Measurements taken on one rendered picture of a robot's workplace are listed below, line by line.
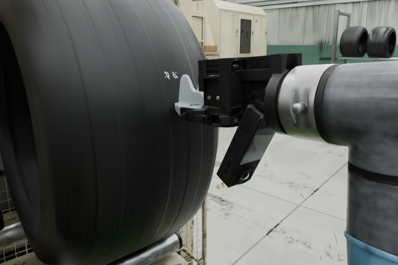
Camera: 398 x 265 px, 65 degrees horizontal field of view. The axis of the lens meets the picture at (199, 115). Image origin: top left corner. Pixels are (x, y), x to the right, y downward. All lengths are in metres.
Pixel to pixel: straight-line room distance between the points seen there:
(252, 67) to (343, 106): 0.13
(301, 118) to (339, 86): 0.05
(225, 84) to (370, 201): 0.18
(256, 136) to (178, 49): 0.23
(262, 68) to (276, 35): 12.35
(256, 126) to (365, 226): 0.14
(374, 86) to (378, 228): 0.11
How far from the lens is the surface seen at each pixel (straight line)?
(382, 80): 0.27
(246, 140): 0.36
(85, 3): 0.52
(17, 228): 0.92
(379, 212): 0.29
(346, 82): 0.28
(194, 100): 0.43
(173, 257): 0.81
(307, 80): 0.30
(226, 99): 0.36
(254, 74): 0.35
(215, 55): 5.67
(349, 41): 5.75
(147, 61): 0.49
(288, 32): 12.51
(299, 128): 0.31
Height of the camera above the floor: 1.35
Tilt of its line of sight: 12 degrees down
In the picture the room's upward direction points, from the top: straight up
